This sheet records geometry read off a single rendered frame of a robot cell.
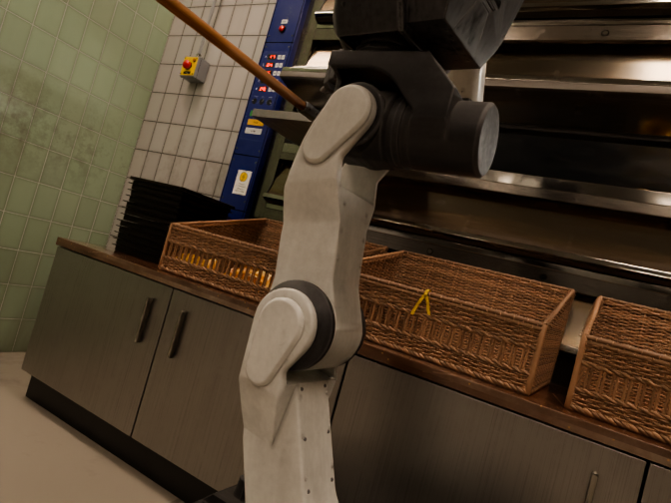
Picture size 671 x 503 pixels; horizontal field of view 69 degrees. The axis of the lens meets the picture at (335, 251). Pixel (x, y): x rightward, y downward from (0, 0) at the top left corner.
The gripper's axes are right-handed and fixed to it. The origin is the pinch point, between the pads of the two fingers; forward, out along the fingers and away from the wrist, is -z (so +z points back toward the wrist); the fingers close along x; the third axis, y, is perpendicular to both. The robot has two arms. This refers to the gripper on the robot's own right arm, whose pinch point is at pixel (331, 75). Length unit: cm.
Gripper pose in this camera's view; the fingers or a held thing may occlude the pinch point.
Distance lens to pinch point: 152.3
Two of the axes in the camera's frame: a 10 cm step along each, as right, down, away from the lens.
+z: 4.3, 0.8, -9.0
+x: 2.6, -9.6, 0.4
